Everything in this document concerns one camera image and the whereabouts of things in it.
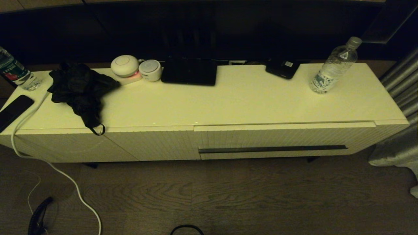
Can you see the white fluted drawer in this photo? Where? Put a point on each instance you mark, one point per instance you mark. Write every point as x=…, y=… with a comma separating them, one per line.
x=261, y=137

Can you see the clear plastic water bottle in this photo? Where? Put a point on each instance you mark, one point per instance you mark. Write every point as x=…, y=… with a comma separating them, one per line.
x=333, y=70

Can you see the white low cabinet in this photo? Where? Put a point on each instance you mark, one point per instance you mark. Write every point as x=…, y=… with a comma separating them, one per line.
x=228, y=104

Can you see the black router box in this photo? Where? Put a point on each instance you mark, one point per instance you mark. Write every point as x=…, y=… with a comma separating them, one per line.
x=189, y=73

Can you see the white power socket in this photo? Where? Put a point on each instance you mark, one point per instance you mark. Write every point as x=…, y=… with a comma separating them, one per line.
x=237, y=62

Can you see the white cylindrical speaker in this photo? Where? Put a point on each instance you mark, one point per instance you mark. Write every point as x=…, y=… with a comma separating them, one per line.
x=150, y=70

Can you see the white flat charging base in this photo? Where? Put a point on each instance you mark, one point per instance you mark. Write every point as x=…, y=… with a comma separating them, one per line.
x=130, y=79

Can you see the small black labelled box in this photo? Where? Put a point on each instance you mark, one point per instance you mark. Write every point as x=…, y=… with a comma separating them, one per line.
x=282, y=70

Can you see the large black television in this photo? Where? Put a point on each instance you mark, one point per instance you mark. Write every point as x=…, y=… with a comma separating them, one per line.
x=228, y=29

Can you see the white dome shaped device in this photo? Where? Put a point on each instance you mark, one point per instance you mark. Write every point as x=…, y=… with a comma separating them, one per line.
x=124, y=65

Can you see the black crumpled cloth bag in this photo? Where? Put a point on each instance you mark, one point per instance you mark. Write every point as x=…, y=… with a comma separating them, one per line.
x=78, y=88

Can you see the grey curtain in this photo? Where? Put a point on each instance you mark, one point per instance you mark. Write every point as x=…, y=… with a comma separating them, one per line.
x=401, y=81

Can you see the black smartphone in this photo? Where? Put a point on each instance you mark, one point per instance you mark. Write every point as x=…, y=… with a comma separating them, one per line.
x=13, y=111

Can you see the green labelled water bottle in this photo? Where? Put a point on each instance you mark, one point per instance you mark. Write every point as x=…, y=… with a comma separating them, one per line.
x=16, y=73

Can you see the dark angular panel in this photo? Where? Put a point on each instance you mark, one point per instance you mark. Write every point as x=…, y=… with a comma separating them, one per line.
x=388, y=23

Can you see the small white floor object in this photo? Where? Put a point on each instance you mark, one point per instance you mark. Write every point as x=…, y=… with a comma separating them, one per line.
x=414, y=192

